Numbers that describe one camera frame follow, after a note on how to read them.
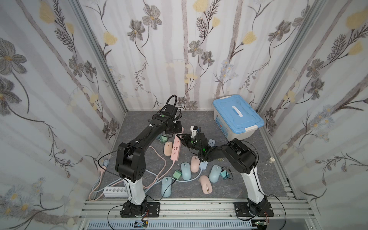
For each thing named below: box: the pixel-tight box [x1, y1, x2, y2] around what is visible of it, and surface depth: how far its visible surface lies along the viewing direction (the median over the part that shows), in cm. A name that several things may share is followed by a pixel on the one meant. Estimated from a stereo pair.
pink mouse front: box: [199, 174, 213, 195], surface depth 82 cm
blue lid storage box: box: [212, 94, 265, 141], surface depth 97 cm
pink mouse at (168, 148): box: [163, 140, 173, 157], surface depth 98 cm
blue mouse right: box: [208, 164, 222, 184], surface depth 87 cm
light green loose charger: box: [172, 169, 183, 180], surface depth 86 cm
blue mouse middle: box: [180, 161, 192, 181], surface depth 88 cm
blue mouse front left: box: [161, 176, 173, 198], surface depth 81 cm
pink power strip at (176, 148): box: [170, 126, 184, 161], surface depth 90 cm
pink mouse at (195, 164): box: [190, 155, 201, 173], surface depth 90 cm
